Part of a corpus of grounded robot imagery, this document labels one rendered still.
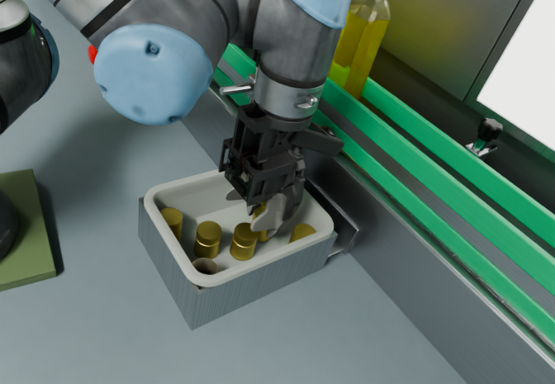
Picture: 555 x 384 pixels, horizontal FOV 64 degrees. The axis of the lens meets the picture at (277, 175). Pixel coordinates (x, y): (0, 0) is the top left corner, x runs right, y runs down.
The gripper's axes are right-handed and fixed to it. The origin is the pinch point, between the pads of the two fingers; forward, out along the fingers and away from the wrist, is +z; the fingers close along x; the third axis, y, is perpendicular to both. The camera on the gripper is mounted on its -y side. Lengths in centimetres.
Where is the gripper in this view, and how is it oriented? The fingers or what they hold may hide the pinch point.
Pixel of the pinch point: (264, 217)
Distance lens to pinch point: 64.8
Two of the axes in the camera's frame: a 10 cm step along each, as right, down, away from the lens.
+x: 5.9, 6.2, -5.3
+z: -2.1, 7.4, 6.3
